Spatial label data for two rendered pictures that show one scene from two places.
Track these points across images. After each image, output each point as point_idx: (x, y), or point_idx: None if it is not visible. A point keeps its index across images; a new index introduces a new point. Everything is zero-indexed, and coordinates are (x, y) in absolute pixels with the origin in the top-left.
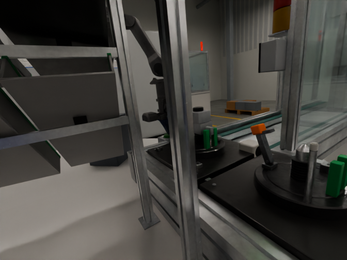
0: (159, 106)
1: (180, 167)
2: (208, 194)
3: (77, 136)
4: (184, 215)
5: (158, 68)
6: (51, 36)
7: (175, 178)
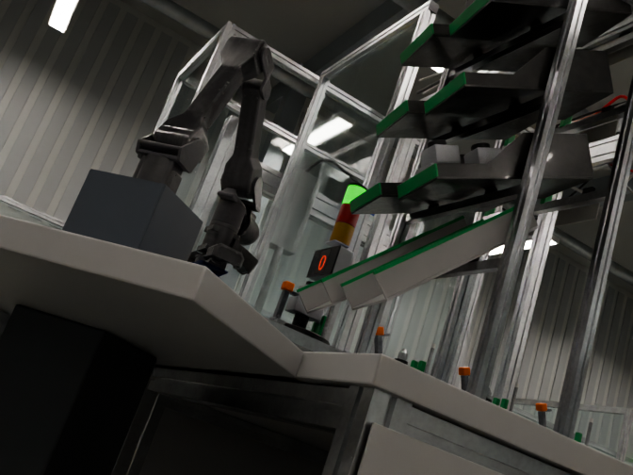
0: (223, 241)
1: (456, 333)
2: None
3: None
4: (446, 367)
5: (258, 187)
6: (440, 203)
7: (447, 340)
